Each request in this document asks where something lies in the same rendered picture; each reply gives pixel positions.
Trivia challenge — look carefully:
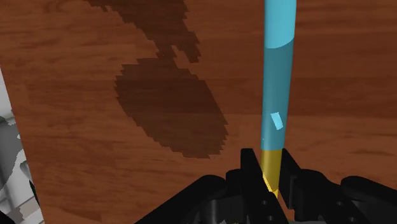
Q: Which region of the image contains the blue pen with yellow tip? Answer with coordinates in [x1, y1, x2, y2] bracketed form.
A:
[260, 0, 298, 199]

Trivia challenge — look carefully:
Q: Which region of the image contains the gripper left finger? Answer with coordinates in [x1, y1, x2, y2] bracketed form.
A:
[135, 148, 289, 224]

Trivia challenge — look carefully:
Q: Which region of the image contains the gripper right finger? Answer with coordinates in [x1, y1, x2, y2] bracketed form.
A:
[278, 148, 397, 224]

